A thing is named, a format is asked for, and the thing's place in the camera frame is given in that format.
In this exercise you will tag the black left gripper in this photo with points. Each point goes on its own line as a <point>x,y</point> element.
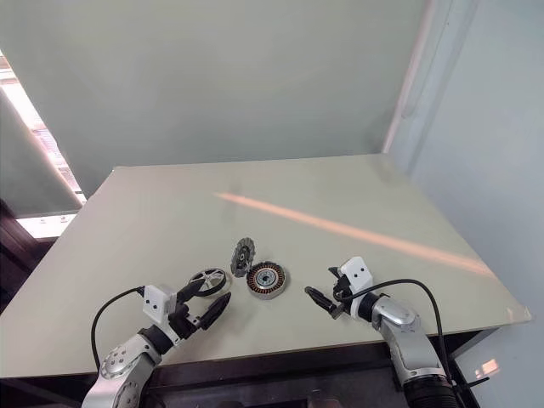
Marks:
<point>183,325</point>

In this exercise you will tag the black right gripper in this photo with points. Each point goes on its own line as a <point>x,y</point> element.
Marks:
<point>343,295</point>

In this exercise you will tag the copper wound motor stator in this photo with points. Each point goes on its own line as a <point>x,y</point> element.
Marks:
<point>268,281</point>

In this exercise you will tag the grey round motor end cap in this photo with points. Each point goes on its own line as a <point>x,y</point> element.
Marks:
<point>243,255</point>

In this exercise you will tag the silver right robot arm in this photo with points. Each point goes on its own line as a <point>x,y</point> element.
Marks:
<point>404,331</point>

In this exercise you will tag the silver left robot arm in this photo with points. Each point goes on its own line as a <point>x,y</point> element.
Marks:
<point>123,361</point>

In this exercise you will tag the dark wooden cabinet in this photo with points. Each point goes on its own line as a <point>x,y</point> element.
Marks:
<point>17,263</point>

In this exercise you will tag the bright window strip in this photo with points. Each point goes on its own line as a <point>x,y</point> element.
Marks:
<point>34,127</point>

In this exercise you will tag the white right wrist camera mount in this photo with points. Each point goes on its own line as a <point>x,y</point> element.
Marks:
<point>357,274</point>

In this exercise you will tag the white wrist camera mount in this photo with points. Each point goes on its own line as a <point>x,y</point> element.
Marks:
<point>155,304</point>
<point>357,274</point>

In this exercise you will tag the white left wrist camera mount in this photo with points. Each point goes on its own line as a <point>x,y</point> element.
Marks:
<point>155,304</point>

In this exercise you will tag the dark table frame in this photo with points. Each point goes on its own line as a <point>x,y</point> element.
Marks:
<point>263,374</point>

